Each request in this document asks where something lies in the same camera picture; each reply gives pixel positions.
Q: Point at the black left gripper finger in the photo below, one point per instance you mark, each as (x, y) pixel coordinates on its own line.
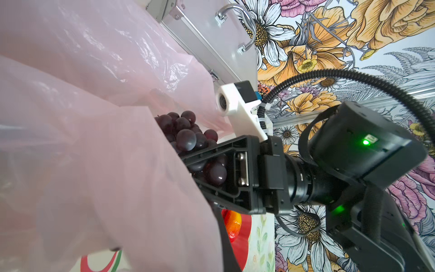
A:
(229, 260)

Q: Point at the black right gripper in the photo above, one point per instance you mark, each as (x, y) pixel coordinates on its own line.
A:
(271, 181)

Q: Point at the orange fruit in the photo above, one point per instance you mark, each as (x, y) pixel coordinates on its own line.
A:
(233, 223)

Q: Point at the dark purple grape bunch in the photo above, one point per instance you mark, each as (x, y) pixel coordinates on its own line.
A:
(186, 137)

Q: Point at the pink plastic bag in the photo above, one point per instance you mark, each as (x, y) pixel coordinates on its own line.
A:
(84, 165)

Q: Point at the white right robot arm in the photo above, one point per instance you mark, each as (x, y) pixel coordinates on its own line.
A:
(346, 166)

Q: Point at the red flower-shaped plate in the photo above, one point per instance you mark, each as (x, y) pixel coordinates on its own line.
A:
(241, 245)

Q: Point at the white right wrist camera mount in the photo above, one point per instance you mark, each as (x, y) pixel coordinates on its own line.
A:
(237, 103)

